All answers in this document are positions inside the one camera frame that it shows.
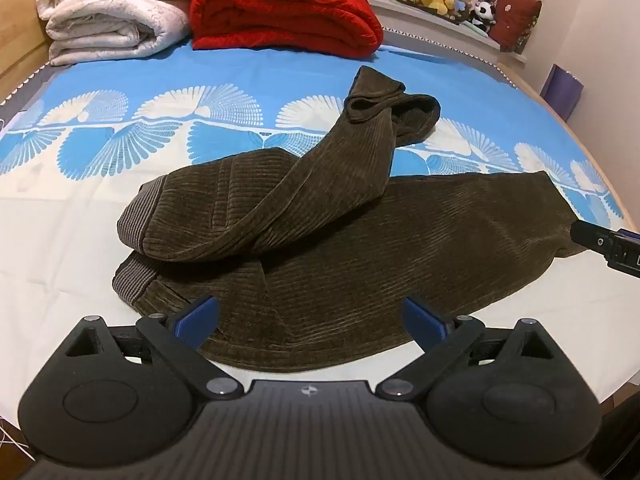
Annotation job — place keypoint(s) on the purple box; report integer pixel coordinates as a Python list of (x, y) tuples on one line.
[(562, 92)]

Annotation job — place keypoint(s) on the blue white printed bed sheet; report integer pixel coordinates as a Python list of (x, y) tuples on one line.
[(90, 240)]

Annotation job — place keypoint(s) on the panda plush toy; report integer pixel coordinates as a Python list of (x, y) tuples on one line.
[(483, 13)]

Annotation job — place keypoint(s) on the red folded quilt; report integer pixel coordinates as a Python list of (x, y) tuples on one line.
[(285, 7)]

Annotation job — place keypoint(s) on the dark red cushion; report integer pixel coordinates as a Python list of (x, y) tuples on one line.
[(515, 20)]

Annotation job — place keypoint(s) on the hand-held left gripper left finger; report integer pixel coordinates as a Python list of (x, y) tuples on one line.
[(197, 319)]

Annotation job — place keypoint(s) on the white headboard ledge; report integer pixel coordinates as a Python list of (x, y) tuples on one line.
[(430, 27)]

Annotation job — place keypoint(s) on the tan wooden bed frame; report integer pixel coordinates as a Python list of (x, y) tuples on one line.
[(20, 15)]

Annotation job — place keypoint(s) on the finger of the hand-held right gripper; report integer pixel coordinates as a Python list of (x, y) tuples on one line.
[(595, 241)]

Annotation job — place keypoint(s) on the white folded quilt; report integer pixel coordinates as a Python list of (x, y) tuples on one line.
[(115, 10)]

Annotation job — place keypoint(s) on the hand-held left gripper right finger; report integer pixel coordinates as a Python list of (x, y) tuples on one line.
[(424, 321)]

